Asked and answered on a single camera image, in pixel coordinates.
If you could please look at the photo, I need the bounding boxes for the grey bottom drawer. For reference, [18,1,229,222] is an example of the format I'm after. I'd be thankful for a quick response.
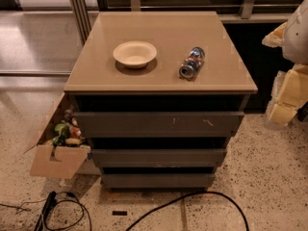
[101,174,215,189]

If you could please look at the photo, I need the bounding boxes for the blue soda can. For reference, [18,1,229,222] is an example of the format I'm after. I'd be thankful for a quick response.
[179,47,205,80]

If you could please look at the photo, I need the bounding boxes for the colourful toys in box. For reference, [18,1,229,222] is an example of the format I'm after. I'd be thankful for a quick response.
[43,109,85,147]

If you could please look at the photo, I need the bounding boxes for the thin black looped cable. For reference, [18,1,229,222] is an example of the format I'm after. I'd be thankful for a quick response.
[43,192,93,231]

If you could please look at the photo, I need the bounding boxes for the white paper bowl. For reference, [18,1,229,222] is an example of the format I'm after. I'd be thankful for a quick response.
[113,41,157,68]

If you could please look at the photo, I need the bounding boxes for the grey middle drawer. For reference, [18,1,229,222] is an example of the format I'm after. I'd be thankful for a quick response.
[91,149,226,167]

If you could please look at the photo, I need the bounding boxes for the black power strip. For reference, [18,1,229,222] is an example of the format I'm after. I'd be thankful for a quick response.
[33,192,56,231]

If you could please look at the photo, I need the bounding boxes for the grey top drawer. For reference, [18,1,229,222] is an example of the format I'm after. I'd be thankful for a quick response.
[75,112,244,138]

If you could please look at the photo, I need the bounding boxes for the cardboard box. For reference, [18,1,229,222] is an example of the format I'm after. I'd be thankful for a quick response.
[26,93,90,179]

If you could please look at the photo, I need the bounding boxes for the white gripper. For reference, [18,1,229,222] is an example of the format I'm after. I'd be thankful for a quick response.
[262,22,308,125]

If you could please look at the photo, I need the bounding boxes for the grey drawer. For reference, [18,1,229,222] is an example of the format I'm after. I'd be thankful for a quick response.
[91,149,226,167]
[75,112,244,138]
[101,174,215,189]

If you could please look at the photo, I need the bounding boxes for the thick black floor cable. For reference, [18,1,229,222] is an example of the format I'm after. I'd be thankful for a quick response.
[124,191,250,231]

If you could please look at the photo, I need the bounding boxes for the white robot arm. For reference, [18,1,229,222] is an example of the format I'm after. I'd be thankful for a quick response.
[262,0,308,126]

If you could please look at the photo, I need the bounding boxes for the black tape strip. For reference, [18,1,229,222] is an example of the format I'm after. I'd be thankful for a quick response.
[113,211,127,216]

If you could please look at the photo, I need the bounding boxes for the grey three-drawer cabinet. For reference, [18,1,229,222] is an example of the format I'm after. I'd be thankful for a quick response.
[64,12,257,176]

